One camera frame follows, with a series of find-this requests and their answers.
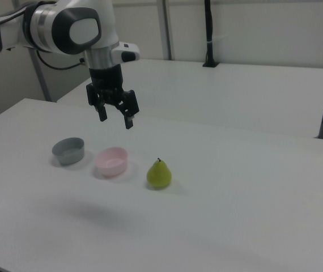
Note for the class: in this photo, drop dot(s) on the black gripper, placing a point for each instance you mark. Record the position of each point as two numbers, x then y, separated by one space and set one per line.
106 80

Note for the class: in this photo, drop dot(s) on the green pear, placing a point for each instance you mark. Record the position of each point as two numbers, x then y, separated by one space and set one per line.
159 176

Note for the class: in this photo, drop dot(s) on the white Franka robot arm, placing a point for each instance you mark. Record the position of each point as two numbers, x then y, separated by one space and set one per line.
45 25

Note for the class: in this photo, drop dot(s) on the pink plastic bowl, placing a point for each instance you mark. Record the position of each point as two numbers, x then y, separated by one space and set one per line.
111 162

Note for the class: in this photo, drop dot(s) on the grey plastic bowl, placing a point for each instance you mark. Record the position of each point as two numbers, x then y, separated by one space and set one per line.
68 151

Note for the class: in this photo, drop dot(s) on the white side table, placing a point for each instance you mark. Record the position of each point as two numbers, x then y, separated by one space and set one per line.
207 93

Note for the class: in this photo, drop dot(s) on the black pole with base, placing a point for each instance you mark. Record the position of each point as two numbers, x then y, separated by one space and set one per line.
208 34

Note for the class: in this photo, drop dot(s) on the grey metal frame post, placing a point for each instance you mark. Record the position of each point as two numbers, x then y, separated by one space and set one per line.
41 79

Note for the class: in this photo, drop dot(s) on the grey partition post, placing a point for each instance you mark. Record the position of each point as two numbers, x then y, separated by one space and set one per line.
167 28

